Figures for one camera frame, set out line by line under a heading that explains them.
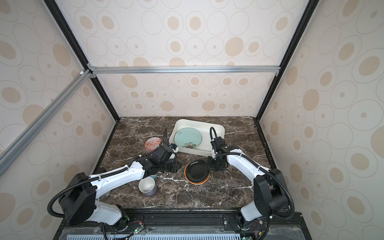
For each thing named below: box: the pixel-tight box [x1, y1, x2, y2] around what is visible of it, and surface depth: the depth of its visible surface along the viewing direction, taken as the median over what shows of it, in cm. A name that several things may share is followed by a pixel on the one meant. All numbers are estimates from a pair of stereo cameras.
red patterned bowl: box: [144, 137, 162, 152], surface depth 101 cm
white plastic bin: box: [169, 119, 225, 157], surface depth 109 cm
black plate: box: [184, 160, 210, 185], surface depth 89 cm
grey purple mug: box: [138, 176, 157, 197], surface depth 81 cm
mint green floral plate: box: [174, 127, 202, 149], surface depth 108 cm
